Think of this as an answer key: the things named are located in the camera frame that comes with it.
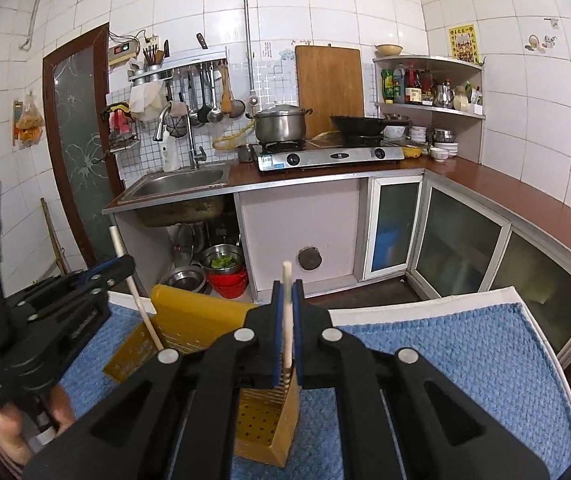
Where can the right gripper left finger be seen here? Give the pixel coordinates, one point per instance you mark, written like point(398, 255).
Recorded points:
point(175, 416)

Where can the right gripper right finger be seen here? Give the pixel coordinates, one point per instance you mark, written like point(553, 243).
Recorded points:
point(399, 416)

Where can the wooden chopstick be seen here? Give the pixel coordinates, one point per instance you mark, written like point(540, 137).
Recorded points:
point(121, 252)
point(288, 317)

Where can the person's left hand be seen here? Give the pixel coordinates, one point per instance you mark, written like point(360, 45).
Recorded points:
point(12, 444)

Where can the blue textured towel mat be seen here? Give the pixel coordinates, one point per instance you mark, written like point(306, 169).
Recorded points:
point(488, 347)

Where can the yellow perforated utensil holder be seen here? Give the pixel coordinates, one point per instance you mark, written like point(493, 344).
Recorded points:
point(189, 322)

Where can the red plastic basin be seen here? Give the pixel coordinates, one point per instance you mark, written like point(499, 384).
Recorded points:
point(229, 286)

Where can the steel bowl with vegetables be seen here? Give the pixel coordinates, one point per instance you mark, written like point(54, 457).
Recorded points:
point(222, 259)

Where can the stainless steel sink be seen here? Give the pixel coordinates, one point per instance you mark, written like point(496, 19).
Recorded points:
point(185, 180)

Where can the hanging plastic bag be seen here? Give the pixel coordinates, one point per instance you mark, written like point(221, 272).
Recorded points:
point(27, 122)

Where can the chrome faucet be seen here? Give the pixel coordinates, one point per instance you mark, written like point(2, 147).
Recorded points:
point(197, 154)

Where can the glass cabinet door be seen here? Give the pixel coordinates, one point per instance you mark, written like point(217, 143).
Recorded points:
point(393, 205)

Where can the dark framed glass door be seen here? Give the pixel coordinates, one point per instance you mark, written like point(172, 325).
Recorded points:
point(74, 87)

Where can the stainless gas stove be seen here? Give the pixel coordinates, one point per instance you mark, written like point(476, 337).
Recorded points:
point(310, 154)

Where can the vertical metal pipe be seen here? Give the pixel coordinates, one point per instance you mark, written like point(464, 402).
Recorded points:
point(252, 98)

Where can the stainless steel pot with lid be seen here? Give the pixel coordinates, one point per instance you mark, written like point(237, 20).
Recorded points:
point(281, 123)

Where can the black wok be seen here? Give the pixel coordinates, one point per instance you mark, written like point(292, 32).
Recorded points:
point(365, 126)

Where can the corner shelf unit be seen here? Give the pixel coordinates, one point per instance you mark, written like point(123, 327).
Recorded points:
point(438, 111)

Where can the wooden cutting board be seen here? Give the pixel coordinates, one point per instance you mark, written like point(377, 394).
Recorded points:
point(330, 83)

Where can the beige bowl on shelf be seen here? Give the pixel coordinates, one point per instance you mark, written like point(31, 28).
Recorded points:
point(385, 50)

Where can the wall utensil rack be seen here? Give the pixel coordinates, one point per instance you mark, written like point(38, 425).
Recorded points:
point(184, 59)

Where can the yellow wall poster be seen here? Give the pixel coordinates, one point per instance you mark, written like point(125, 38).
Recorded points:
point(463, 44)

